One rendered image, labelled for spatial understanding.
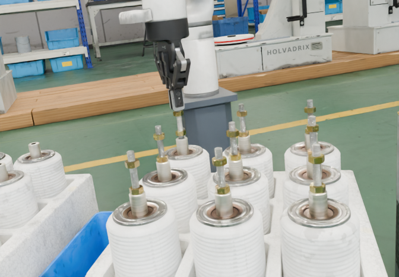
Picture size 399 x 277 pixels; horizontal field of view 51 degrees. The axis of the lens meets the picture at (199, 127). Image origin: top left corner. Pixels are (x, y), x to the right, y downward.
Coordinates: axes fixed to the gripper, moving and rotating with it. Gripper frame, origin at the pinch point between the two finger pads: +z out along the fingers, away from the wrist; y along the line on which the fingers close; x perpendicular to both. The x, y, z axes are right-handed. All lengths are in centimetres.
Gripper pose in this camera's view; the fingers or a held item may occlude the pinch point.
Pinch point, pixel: (176, 98)
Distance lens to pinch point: 77.2
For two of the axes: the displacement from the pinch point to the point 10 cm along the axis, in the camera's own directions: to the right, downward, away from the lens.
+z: 1.1, 9.6, 2.7
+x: -9.1, 2.1, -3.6
